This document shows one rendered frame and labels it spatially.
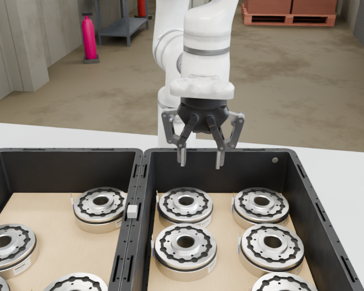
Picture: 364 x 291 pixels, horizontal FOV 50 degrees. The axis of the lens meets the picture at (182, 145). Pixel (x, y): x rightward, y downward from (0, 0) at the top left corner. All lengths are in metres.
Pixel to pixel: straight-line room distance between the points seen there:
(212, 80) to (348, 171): 0.73
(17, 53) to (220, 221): 3.17
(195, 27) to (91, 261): 0.41
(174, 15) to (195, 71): 0.29
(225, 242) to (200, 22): 0.38
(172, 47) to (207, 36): 0.25
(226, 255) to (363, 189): 0.57
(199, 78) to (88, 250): 0.35
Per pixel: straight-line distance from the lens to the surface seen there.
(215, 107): 0.60
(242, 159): 0.79
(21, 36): 3.68
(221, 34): 0.57
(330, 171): 1.20
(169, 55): 0.81
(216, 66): 0.58
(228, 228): 0.74
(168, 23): 0.86
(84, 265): 0.69
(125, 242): 0.57
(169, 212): 0.73
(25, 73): 3.78
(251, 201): 0.75
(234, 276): 0.66
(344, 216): 1.04
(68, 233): 0.75
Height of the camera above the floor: 1.32
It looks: 30 degrees down
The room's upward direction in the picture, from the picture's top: straight up
